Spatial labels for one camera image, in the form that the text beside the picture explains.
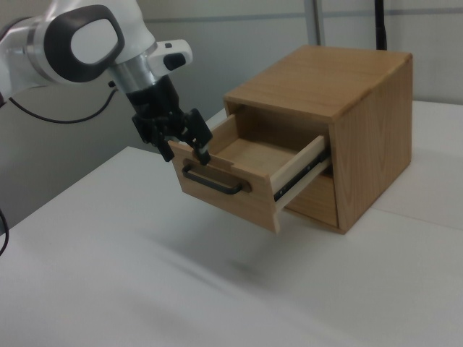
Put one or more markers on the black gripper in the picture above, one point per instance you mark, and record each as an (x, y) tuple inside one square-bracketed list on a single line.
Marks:
[(155, 97)]

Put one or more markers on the black vertical pole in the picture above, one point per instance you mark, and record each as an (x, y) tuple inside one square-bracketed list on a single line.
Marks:
[(380, 25)]

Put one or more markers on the wooden two-drawer cabinet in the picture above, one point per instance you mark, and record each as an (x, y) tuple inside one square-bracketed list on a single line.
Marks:
[(372, 144)]

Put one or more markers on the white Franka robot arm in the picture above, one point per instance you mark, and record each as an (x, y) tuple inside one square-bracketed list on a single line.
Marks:
[(43, 43)]

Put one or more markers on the grey aluminium partition post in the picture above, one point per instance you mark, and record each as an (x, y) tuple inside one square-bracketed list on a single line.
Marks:
[(316, 21)]

